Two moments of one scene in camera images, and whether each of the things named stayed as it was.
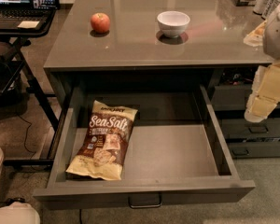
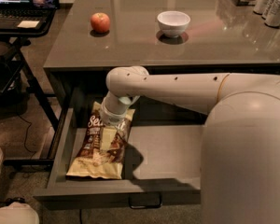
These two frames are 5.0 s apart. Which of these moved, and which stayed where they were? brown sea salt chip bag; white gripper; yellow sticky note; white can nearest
Moved: white gripper
Stayed: brown sea salt chip bag; white can nearest; yellow sticky note
